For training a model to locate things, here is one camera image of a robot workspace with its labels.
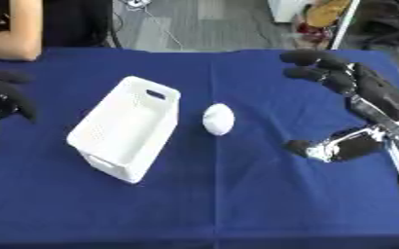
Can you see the white pole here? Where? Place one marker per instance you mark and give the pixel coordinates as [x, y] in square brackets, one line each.
[345, 24]

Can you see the white egg-shaped object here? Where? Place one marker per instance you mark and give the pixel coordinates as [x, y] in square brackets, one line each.
[218, 119]

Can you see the person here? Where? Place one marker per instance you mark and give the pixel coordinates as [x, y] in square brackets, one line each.
[27, 24]

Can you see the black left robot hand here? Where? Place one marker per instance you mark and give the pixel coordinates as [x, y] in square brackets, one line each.
[1, 97]

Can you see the white plastic basket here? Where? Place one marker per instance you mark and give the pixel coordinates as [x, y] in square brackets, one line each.
[126, 129]

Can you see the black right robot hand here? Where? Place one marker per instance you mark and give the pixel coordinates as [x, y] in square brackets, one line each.
[379, 94]

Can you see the black office chair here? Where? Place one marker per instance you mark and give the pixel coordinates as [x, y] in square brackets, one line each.
[393, 24]

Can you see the yellow and red bag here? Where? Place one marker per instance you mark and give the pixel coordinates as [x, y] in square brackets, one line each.
[322, 19]

